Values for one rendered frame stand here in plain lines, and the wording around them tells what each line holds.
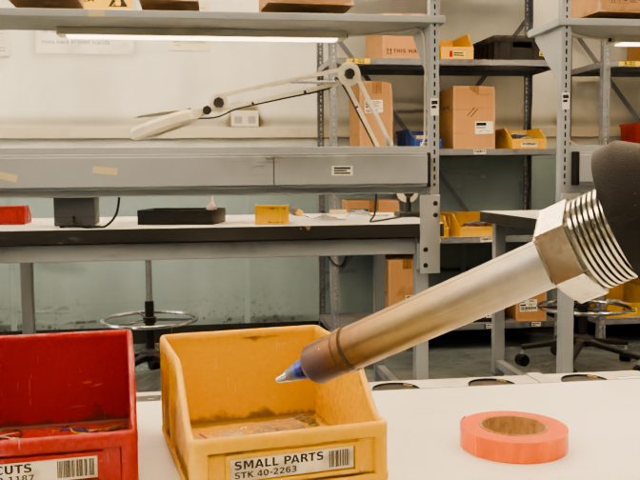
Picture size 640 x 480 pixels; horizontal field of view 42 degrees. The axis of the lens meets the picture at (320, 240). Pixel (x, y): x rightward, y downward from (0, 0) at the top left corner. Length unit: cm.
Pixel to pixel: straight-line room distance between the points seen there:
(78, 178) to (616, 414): 200
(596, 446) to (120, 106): 417
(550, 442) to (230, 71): 416
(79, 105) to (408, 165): 248
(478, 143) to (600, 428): 383
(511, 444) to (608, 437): 8
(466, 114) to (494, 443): 389
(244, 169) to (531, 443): 199
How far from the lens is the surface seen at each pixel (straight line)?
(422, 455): 47
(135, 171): 240
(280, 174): 240
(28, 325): 316
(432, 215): 251
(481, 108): 435
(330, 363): 15
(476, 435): 47
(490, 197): 479
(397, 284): 424
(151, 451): 49
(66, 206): 252
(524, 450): 47
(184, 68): 455
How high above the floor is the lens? 90
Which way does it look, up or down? 5 degrees down
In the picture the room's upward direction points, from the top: 1 degrees counter-clockwise
